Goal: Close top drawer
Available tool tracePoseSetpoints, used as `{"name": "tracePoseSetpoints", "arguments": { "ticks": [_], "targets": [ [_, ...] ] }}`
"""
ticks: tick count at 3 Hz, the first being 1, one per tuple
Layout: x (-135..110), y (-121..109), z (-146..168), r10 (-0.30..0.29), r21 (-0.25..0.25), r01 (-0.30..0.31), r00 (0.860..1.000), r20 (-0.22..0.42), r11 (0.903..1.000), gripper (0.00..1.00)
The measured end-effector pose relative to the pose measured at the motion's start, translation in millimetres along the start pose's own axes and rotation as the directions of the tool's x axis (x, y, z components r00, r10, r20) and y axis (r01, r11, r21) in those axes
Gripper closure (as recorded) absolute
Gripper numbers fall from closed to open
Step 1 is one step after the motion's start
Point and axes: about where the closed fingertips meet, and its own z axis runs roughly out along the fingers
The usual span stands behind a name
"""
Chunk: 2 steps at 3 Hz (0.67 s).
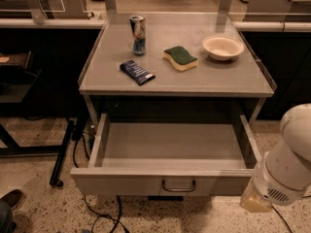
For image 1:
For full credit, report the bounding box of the white horizontal rail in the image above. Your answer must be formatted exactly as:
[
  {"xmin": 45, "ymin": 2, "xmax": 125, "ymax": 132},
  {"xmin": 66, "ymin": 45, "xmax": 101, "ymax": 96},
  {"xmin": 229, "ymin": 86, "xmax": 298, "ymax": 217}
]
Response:
[{"xmin": 0, "ymin": 18, "xmax": 311, "ymax": 33}]

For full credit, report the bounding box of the grey top drawer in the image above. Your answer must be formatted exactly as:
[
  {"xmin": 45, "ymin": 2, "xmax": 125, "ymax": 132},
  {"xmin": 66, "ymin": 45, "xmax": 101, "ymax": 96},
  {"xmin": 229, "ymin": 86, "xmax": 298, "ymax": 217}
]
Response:
[{"xmin": 71, "ymin": 115, "xmax": 260, "ymax": 196}]

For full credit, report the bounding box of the black floor cable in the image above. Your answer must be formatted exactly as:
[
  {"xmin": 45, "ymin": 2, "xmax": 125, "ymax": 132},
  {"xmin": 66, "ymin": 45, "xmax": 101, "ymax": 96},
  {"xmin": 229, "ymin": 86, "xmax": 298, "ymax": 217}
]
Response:
[
  {"xmin": 271, "ymin": 194, "xmax": 311, "ymax": 233},
  {"xmin": 71, "ymin": 131, "xmax": 130, "ymax": 233}
]

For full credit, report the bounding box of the black side table frame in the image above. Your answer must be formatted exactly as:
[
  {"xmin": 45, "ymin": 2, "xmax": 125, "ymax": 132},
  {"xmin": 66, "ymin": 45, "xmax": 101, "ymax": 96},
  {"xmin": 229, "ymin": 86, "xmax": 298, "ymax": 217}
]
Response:
[{"xmin": 0, "ymin": 50, "xmax": 76, "ymax": 188}]

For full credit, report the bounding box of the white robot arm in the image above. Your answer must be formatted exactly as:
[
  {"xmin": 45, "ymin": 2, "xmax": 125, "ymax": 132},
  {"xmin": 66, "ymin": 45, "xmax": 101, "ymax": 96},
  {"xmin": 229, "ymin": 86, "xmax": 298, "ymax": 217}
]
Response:
[{"xmin": 240, "ymin": 104, "xmax": 311, "ymax": 213}]

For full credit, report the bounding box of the brown shoe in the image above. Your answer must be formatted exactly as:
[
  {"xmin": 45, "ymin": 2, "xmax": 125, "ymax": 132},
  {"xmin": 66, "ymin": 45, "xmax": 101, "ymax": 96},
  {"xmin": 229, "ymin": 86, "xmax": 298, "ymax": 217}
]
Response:
[{"xmin": 0, "ymin": 189, "xmax": 23, "ymax": 210}]

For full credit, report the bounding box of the silver blue energy drink can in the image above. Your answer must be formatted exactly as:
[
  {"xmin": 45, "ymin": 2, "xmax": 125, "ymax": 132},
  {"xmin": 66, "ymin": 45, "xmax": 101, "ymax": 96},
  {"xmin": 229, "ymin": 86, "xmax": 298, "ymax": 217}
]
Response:
[{"xmin": 129, "ymin": 15, "xmax": 146, "ymax": 56}]

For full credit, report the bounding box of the white bowl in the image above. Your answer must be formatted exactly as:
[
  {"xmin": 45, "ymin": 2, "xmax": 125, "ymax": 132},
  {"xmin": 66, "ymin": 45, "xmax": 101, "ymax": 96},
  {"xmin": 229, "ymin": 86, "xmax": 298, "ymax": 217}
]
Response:
[{"xmin": 202, "ymin": 35, "xmax": 244, "ymax": 61}]

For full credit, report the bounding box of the black floor cable left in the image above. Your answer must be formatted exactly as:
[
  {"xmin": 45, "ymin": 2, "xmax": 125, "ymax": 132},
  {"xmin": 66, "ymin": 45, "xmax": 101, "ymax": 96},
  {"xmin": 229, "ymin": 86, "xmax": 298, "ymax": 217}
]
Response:
[{"xmin": 71, "ymin": 131, "xmax": 130, "ymax": 233}]

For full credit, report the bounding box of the dark blue snack bar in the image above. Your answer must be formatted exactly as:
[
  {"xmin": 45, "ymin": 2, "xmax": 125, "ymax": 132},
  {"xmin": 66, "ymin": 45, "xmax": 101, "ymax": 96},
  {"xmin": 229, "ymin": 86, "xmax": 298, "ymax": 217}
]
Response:
[{"xmin": 120, "ymin": 60, "xmax": 156, "ymax": 85}]

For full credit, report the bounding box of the grey drawer cabinet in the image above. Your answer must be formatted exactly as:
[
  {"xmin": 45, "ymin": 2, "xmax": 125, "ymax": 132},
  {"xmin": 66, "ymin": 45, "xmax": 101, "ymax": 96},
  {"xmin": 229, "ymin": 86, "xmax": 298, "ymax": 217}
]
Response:
[{"xmin": 71, "ymin": 13, "xmax": 274, "ymax": 196}]

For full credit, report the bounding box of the black floor cable right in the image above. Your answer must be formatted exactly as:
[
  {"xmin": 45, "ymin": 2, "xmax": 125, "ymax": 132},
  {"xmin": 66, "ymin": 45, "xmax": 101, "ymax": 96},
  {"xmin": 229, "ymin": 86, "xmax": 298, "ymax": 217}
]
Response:
[{"xmin": 271, "ymin": 194, "xmax": 311, "ymax": 233}]

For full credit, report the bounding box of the green yellow sponge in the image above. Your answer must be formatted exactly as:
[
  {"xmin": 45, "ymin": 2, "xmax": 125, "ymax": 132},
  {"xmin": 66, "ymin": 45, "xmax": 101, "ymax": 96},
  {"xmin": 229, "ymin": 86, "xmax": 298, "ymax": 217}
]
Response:
[{"xmin": 163, "ymin": 46, "xmax": 198, "ymax": 72}]

